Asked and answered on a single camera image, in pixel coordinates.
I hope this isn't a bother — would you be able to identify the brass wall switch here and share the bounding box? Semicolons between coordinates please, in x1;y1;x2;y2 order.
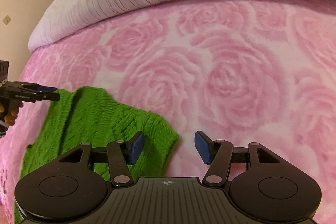
2;15;11;25

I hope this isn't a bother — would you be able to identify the person left hand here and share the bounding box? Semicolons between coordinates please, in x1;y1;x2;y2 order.
3;101;23;127

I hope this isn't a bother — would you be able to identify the pink floral bed blanket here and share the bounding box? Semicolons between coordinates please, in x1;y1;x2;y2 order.
0;0;336;224

